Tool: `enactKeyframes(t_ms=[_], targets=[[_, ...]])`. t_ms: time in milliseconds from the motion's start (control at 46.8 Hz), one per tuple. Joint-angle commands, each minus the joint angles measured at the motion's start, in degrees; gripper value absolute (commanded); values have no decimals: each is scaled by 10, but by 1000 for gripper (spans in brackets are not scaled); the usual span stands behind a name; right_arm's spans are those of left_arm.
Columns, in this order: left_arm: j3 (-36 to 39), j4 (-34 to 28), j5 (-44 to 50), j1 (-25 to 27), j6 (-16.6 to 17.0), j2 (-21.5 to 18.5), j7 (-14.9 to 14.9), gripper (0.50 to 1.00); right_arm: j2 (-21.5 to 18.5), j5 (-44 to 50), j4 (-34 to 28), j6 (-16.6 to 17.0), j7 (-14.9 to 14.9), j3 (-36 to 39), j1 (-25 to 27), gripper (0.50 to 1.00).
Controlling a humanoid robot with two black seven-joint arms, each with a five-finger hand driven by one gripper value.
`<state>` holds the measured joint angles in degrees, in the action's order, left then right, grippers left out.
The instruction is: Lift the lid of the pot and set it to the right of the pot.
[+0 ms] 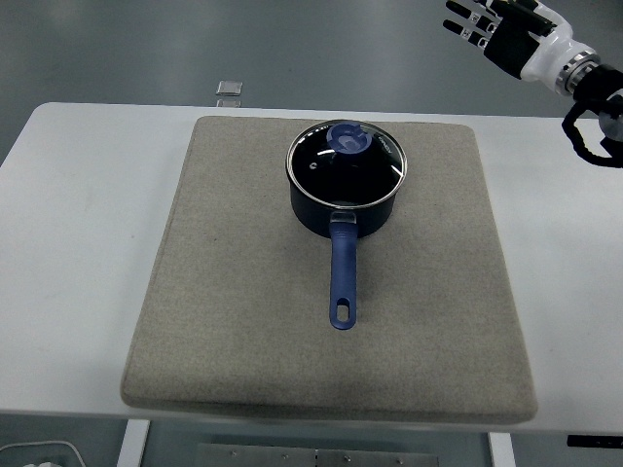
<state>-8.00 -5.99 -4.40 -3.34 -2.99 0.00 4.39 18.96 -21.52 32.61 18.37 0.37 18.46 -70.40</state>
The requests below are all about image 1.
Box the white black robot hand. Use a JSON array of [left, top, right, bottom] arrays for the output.
[[441, 0, 596, 91]]

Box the glass pot lid blue knob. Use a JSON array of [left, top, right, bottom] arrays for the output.
[[285, 121, 408, 207]]

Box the beige fabric mat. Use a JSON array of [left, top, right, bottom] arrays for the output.
[[120, 115, 539, 423]]

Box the black flat bar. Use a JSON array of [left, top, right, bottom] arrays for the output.
[[567, 434, 623, 449]]

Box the white table leg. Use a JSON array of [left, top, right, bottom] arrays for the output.
[[488, 431, 516, 467], [116, 418, 151, 467]]

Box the grey metal plate with screws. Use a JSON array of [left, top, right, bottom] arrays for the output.
[[196, 442, 442, 467]]

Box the white tray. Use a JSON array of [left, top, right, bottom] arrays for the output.
[[0, 440, 83, 467]]

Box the dark blue pot with handle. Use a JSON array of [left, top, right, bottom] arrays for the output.
[[286, 162, 398, 332]]

